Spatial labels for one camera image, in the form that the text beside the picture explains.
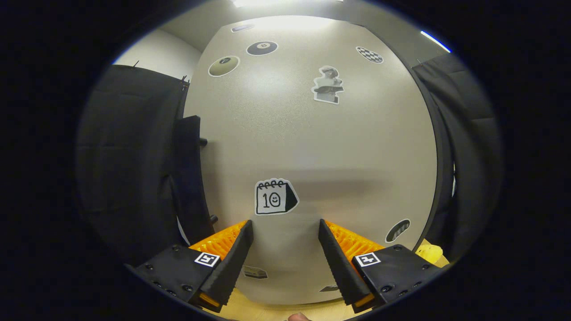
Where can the yellow plush toy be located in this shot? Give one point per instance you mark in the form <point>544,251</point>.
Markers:
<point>430,255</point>

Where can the beige cabinet door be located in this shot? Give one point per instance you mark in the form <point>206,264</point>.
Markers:
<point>334,156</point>

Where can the small ceiling light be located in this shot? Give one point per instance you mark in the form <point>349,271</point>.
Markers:
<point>435,41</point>

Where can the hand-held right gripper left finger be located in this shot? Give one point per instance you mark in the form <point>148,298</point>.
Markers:
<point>234,263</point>

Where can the black backdrop cloth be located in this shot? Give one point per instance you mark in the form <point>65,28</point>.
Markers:
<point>125,156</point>

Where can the large ceiling light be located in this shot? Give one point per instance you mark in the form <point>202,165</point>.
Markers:
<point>285,2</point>

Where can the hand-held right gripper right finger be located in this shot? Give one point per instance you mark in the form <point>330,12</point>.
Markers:
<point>341,267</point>

